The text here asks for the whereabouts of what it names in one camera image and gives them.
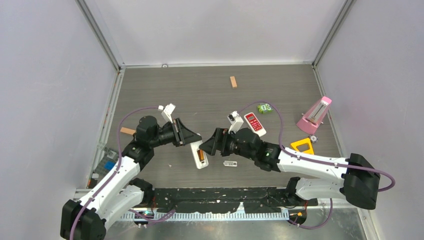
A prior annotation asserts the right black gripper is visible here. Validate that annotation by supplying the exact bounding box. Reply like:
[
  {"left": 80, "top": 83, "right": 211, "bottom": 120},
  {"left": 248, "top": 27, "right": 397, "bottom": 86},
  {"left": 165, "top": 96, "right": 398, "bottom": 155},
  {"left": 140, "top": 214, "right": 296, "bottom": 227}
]
[{"left": 199, "top": 127, "right": 256, "bottom": 161}]

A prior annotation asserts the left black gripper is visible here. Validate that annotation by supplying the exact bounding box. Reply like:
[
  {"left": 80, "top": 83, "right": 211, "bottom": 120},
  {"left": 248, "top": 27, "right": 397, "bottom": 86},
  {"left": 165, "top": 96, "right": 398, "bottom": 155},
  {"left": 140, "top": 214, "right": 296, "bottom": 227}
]
[{"left": 149, "top": 118, "right": 201, "bottom": 148}]

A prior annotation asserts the orange battery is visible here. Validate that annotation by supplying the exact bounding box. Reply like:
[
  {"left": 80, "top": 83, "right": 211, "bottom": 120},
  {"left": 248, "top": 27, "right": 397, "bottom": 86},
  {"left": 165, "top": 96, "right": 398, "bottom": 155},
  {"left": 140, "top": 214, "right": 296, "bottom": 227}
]
[{"left": 197, "top": 149, "right": 204, "bottom": 161}]

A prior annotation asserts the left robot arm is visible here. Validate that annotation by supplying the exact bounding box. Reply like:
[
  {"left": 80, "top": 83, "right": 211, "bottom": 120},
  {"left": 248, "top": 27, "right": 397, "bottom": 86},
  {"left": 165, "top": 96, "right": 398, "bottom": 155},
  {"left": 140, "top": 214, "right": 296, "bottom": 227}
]
[{"left": 59, "top": 115, "right": 202, "bottom": 240}]

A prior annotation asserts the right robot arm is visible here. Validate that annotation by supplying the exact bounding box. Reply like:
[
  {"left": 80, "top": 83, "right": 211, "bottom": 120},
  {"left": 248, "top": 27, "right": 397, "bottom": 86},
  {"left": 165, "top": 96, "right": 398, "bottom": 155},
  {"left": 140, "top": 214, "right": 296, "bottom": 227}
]
[{"left": 199, "top": 128, "right": 381, "bottom": 210}]

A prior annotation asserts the green monster cube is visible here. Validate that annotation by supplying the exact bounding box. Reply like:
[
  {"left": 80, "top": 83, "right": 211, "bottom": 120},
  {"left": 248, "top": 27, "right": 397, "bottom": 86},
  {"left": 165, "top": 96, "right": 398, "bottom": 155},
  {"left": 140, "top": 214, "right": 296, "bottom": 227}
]
[{"left": 257, "top": 103, "right": 274, "bottom": 114}]

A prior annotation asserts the small wooden block left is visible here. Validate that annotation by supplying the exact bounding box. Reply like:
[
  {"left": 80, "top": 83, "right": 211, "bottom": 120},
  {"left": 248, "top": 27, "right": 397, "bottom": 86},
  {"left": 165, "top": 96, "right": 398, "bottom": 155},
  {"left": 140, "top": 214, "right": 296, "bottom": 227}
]
[{"left": 120, "top": 127, "right": 136, "bottom": 135}]

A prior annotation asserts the grey lego baseplate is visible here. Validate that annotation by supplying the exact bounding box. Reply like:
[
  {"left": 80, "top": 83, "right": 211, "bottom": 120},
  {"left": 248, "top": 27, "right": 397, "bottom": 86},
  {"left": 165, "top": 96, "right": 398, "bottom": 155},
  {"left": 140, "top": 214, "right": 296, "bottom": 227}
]
[{"left": 93, "top": 147, "right": 119, "bottom": 178}]

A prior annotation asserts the blue lego brick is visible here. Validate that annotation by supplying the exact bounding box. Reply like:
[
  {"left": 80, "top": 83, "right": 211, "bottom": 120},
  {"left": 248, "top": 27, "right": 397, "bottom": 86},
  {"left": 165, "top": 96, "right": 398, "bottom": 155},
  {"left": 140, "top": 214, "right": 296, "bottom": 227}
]
[{"left": 103, "top": 161, "right": 116, "bottom": 171}]

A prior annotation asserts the small round poker chip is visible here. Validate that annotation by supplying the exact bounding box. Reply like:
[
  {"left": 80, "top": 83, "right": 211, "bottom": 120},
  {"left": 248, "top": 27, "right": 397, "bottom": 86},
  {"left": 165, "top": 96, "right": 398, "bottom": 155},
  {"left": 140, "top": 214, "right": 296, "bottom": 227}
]
[{"left": 309, "top": 135, "right": 318, "bottom": 143}]

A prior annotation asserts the pink metronome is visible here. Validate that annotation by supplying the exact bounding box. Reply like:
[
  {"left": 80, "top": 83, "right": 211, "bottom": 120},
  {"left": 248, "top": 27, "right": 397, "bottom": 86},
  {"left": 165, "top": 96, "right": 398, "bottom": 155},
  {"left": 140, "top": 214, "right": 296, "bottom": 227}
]
[{"left": 296, "top": 96, "right": 332, "bottom": 135}]

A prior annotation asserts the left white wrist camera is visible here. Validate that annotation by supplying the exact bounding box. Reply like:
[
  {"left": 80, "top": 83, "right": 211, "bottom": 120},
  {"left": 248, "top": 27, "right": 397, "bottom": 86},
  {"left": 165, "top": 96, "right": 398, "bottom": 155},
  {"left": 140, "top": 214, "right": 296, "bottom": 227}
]
[{"left": 157, "top": 103, "right": 176, "bottom": 123}]

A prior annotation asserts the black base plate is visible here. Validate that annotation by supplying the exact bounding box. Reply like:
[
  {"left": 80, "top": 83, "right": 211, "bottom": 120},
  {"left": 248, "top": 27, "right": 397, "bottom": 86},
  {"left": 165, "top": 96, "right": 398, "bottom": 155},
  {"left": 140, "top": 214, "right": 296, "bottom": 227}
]
[{"left": 154, "top": 187, "right": 318, "bottom": 214}]

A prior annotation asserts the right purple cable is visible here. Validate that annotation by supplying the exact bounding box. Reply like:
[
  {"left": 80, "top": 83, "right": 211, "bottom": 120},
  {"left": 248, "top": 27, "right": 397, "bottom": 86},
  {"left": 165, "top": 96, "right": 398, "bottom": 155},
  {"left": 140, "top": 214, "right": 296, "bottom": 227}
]
[{"left": 238, "top": 100, "right": 396, "bottom": 230}]

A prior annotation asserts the yellow triangle frame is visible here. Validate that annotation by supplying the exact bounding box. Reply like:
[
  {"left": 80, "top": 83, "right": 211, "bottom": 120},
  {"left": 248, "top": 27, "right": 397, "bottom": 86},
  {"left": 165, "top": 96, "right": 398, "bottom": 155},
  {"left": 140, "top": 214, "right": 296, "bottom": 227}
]
[{"left": 290, "top": 137, "right": 315, "bottom": 155}]

